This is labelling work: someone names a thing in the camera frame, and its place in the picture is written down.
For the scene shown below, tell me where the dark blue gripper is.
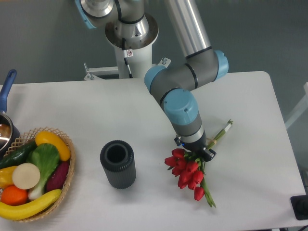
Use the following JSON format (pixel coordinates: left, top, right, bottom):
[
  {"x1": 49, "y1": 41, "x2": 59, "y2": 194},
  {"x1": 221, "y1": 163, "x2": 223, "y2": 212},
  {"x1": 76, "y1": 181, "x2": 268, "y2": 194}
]
[{"x1": 174, "y1": 131, "x2": 216, "y2": 162}]

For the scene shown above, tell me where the red tulip bouquet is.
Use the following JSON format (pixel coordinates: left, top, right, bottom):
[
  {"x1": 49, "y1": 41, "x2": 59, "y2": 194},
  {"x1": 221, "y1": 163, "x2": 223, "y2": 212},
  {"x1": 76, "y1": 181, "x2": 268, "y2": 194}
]
[{"x1": 165, "y1": 119, "x2": 233, "y2": 207}]

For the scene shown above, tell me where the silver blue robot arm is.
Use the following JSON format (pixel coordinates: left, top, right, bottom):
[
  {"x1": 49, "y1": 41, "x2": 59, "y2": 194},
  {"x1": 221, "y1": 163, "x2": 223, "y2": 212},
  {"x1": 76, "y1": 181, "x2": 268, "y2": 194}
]
[{"x1": 75, "y1": 0, "x2": 229, "y2": 162}]

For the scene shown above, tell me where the dark grey ribbed vase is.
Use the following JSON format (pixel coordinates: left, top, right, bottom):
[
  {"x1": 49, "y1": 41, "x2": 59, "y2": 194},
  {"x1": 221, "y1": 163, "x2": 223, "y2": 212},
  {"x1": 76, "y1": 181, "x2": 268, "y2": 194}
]
[{"x1": 100, "y1": 140, "x2": 136, "y2": 189}]

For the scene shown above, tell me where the black device at table edge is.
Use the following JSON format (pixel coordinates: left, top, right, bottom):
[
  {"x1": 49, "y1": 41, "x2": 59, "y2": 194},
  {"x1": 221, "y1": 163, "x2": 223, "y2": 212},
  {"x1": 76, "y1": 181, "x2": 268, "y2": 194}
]
[{"x1": 290, "y1": 195, "x2": 308, "y2": 220}]

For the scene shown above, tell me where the white furniture edge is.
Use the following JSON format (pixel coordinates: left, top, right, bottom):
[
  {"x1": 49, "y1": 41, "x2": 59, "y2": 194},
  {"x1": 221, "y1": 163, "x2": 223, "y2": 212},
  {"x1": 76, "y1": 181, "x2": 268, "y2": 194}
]
[{"x1": 284, "y1": 82, "x2": 308, "y2": 129}]

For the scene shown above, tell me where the purple sweet potato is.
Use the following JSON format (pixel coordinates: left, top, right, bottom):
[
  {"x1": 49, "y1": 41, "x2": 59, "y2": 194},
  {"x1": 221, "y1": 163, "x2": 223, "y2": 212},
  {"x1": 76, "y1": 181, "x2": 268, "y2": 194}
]
[{"x1": 46, "y1": 161, "x2": 69, "y2": 192}]

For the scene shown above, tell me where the green bok choy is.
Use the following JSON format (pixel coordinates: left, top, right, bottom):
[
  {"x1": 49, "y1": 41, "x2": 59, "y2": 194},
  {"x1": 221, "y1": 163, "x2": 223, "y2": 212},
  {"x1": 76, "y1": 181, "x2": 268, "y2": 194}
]
[{"x1": 26, "y1": 143, "x2": 60, "y2": 201}]

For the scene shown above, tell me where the yellow squash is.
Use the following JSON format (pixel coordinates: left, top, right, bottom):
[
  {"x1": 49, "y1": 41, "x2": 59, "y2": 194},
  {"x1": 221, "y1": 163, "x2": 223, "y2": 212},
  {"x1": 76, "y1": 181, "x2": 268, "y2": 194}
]
[{"x1": 35, "y1": 130, "x2": 71, "y2": 161}]

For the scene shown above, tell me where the woven wicker basket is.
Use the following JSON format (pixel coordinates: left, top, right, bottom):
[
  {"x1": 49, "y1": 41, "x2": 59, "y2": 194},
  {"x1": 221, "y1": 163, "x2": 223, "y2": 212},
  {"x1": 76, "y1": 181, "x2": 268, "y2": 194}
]
[{"x1": 0, "y1": 127, "x2": 76, "y2": 222}]

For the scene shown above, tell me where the dark green cucumber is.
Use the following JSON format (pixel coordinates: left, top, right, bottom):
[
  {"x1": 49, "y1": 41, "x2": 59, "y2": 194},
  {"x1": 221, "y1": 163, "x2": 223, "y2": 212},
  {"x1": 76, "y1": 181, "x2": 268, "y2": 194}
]
[{"x1": 0, "y1": 141, "x2": 37, "y2": 169}]

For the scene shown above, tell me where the orange fruit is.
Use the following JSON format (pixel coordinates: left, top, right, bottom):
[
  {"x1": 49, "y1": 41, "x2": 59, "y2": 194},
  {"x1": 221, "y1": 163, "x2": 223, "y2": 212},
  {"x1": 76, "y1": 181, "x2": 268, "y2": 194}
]
[{"x1": 0, "y1": 185, "x2": 28, "y2": 206}]

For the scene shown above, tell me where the yellow bell pepper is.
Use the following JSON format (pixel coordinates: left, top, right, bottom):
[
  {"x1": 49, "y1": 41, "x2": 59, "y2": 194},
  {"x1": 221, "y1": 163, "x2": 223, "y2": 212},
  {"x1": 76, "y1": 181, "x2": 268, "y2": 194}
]
[{"x1": 0, "y1": 166, "x2": 17, "y2": 189}]

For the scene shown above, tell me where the yellow banana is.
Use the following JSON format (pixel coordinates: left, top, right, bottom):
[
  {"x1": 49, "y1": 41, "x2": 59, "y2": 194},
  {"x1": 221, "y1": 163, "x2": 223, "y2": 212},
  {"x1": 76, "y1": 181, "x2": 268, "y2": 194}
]
[{"x1": 0, "y1": 189, "x2": 62, "y2": 221}]

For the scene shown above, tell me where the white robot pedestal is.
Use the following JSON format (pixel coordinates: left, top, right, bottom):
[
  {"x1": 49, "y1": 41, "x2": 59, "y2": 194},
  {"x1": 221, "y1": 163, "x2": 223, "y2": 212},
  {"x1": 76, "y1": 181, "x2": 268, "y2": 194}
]
[{"x1": 114, "y1": 45, "x2": 153, "y2": 78}]

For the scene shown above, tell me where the black cable on pedestal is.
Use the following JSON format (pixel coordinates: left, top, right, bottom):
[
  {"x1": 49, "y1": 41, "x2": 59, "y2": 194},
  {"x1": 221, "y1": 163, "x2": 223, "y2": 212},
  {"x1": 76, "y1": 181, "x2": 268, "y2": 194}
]
[{"x1": 121, "y1": 38, "x2": 133, "y2": 78}]

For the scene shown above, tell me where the white metal frame bracket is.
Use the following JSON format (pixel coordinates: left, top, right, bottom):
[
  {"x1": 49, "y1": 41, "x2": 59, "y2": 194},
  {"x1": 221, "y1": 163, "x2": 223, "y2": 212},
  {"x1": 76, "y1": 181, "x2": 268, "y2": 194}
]
[{"x1": 83, "y1": 57, "x2": 171, "y2": 81}]

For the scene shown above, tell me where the blue handled saucepan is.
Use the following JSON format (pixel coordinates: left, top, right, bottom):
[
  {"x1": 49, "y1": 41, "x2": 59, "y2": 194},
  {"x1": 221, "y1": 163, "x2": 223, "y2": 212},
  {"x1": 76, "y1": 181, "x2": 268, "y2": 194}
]
[{"x1": 0, "y1": 69, "x2": 20, "y2": 159}]

